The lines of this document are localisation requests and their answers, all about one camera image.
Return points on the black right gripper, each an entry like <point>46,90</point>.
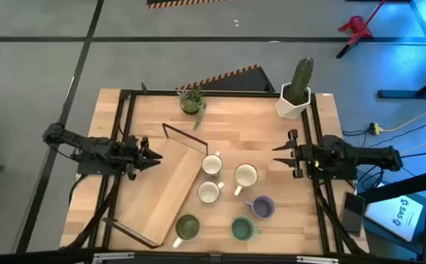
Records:
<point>302,155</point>

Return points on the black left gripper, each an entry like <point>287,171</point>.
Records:
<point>132,157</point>

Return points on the purple faceted mug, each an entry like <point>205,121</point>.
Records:
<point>263,207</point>

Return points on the blue floral white mug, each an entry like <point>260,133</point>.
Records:
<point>211,164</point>
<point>208,192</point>

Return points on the white mug with green inside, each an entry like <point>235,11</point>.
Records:
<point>187,227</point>

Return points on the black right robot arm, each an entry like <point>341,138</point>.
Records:
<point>359,155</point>

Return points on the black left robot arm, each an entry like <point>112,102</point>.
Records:
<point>88,146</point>

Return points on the white faceted plant pot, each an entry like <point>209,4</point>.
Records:
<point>287,108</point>

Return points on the small succulent plant in pot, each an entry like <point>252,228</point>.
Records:
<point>190,104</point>

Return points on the tall green cactus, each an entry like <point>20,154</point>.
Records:
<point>301,78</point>

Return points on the black ramp with hazard stripes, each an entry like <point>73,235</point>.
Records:
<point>242,81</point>

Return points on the teal green faceted mug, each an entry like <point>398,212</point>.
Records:
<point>242,229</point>

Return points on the black smartphone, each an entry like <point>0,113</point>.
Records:
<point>352,213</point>

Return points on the yellow power plug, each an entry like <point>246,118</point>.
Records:
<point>374,128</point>

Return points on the white SA5 paper sign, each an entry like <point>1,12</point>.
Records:
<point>396,216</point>

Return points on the hazard striped floor plate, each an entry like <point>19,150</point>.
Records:
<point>183,3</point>

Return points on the wooden shelf with black frame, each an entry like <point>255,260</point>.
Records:
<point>161,190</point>

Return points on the black metal rig frame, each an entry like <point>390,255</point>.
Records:
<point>220,93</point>

